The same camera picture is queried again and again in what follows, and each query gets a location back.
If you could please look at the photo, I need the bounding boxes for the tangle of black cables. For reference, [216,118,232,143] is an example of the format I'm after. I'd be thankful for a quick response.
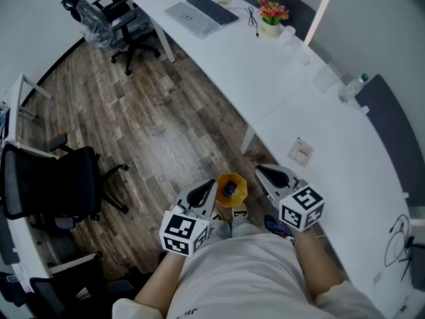
[384,213,416,282]

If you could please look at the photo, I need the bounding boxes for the plastic wrapped office chair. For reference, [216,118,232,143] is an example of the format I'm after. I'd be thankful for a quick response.
[60,0,163,76]

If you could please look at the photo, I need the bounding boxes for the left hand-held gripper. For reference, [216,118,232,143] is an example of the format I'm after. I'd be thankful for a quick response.
[159,179,219,257]

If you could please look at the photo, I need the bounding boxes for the flowers in white pot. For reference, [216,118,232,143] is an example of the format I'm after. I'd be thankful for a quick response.
[256,0,290,40]

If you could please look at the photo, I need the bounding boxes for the black office chair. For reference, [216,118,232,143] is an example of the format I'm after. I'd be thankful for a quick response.
[28,251,135,319]
[0,134,131,229]

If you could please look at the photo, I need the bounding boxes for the clear bottle green cap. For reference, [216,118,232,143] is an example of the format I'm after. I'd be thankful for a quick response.
[337,72,370,104]

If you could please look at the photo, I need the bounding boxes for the black keyboard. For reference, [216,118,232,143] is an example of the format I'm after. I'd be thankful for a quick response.
[186,0,240,27]

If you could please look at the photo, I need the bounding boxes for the silver laptop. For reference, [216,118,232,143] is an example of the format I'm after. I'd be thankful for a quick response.
[163,1,222,41]

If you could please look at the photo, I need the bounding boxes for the blue red packet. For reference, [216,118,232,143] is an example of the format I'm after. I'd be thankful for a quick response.
[264,213,296,244]

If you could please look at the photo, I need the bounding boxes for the yellow trash can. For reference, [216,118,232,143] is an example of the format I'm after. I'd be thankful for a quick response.
[215,172,250,209]

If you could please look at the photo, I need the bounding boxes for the person's left forearm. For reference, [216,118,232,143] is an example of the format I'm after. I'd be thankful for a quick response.
[133,252,187,312]

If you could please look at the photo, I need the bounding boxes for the person's right slipper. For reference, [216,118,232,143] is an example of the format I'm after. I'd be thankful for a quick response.
[230,202,249,219]

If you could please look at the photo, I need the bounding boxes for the clear plastic container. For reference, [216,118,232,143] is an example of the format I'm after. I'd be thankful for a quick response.
[313,62,342,94]

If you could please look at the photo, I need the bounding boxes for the clear plastic cup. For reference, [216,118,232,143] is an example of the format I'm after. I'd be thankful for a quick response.
[278,25,297,49]
[292,43,311,66]

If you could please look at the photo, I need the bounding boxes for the person's right forearm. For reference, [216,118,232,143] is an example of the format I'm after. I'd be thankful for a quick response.
[293,227,346,304]

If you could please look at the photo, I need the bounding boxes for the white paper trash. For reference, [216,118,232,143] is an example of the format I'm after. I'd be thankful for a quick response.
[286,136,315,169]

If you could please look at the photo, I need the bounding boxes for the person's grey trousers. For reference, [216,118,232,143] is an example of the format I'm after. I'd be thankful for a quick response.
[208,218,252,241]

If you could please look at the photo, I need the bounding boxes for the blue trash wrapper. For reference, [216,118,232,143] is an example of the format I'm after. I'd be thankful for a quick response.
[222,179,238,198]

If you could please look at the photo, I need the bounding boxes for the black cable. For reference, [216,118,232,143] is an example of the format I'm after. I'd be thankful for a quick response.
[245,6,261,39]

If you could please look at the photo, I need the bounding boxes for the person's white shirt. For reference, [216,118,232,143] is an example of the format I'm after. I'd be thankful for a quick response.
[112,225,384,319]

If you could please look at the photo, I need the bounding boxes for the white table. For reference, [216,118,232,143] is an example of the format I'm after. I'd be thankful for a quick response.
[240,80,420,300]
[117,0,347,126]

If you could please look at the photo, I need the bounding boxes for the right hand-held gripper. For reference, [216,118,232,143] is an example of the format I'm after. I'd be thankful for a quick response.
[254,163,325,233]

